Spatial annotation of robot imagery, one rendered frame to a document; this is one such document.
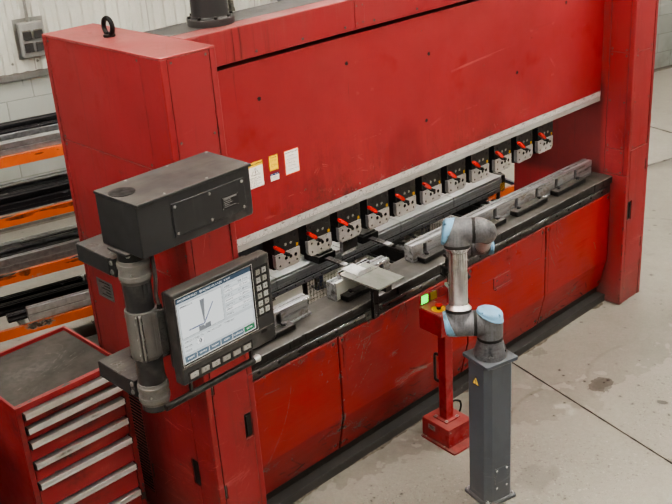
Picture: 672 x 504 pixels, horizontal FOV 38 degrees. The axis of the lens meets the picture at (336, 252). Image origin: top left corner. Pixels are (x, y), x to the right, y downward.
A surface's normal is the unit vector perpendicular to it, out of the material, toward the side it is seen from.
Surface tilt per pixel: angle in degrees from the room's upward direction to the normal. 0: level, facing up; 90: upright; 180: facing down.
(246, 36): 90
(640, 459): 0
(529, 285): 90
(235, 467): 90
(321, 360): 90
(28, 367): 0
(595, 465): 0
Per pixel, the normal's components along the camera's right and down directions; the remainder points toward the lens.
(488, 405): -0.25, 0.41
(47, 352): -0.07, -0.91
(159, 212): 0.72, 0.24
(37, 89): 0.51, 0.33
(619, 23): -0.72, 0.33
